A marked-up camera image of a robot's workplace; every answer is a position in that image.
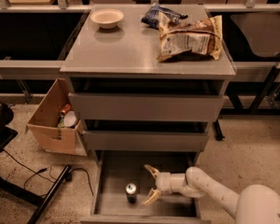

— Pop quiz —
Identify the black chair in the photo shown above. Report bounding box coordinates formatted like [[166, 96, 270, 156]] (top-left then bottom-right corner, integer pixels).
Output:
[[0, 104, 18, 152]]

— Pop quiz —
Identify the grey drawer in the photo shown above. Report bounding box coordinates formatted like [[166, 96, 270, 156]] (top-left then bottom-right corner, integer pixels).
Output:
[[83, 120, 209, 152], [80, 151, 211, 224], [67, 77, 226, 122]]

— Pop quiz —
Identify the cardboard box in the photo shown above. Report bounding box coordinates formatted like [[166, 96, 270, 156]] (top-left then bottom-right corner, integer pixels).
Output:
[[27, 78, 87, 156]]

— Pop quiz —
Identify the white bowl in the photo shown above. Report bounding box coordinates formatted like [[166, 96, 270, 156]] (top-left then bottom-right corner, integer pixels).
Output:
[[91, 9, 124, 29]]

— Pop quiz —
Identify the blue chip bag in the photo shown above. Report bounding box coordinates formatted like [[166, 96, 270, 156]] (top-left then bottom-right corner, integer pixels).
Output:
[[141, 4, 188, 29]]

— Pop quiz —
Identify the grey middle drawer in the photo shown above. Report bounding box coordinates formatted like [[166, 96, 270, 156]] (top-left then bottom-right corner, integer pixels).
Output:
[[83, 120, 209, 152]]

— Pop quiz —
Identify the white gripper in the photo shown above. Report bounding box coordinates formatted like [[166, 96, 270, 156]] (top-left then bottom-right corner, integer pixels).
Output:
[[142, 164, 189, 206]]

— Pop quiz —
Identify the brown chip bag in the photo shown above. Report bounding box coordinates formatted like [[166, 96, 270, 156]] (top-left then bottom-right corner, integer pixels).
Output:
[[158, 12, 223, 62]]

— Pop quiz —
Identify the black stand leg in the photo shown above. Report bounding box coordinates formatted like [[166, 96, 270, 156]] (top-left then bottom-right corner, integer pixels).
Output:
[[0, 165, 71, 224]]

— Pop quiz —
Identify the black floor cable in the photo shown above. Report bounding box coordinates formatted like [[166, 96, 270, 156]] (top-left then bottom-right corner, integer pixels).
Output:
[[0, 133, 94, 198]]

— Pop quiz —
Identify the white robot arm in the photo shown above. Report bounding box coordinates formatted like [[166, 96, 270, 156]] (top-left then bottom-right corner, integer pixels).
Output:
[[143, 164, 280, 224]]

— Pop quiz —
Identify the grey drawer cabinet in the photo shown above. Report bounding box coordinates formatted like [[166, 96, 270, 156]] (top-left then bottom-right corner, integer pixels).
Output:
[[61, 5, 236, 161]]

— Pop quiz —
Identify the redbull can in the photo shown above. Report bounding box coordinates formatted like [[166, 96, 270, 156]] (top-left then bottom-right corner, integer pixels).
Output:
[[125, 183, 137, 203]]

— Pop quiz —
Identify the grey top drawer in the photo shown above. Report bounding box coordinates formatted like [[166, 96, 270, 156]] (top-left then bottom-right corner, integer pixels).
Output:
[[67, 77, 226, 122]]

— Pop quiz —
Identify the grey bottom drawer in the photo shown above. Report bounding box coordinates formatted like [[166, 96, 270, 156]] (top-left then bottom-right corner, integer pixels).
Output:
[[80, 151, 211, 224]]

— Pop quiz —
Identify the grey chair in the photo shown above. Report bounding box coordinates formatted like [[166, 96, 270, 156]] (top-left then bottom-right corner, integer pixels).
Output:
[[231, 12, 280, 114]]

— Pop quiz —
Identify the red can in box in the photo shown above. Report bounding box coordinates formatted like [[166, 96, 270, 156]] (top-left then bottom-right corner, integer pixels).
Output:
[[59, 104, 72, 118]]

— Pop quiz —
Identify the white cup in box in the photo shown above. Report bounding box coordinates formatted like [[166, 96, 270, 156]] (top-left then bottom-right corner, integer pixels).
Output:
[[63, 111, 77, 128]]

